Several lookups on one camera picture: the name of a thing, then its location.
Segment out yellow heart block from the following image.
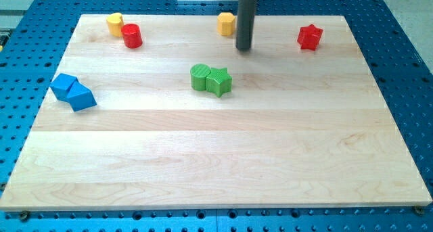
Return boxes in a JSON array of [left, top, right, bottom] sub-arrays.
[[106, 12, 124, 37]]

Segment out left brass board screw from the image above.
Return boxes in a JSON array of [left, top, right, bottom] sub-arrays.
[[18, 210, 31, 222]]

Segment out green star block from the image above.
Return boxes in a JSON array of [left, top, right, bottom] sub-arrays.
[[206, 68, 232, 97]]

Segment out brass board screw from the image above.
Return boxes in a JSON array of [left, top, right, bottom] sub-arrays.
[[18, 210, 31, 222], [413, 206, 425, 216]]

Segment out green cylinder block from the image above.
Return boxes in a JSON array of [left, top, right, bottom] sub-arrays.
[[190, 64, 211, 91]]

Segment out blue cube block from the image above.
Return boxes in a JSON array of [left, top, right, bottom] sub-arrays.
[[50, 73, 78, 101]]

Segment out red cylinder block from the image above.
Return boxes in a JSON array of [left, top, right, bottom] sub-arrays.
[[121, 24, 143, 49]]

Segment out blue wedge block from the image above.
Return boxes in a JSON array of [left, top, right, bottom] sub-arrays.
[[66, 81, 97, 112]]

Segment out wooden board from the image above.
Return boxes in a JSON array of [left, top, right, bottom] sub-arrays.
[[1, 14, 432, 211]]

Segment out yellow hexagon block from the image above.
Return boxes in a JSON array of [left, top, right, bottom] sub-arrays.
[[217, 12, 236, 36]]

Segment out red star block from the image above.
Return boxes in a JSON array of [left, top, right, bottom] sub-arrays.
[[297, 24, 323, 51]]

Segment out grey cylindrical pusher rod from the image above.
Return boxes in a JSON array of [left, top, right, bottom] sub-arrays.
[[235, 0, 256, 51]]

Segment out right brass board screw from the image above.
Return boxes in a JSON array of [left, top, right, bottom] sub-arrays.
[[413, 206, 425, 216]]

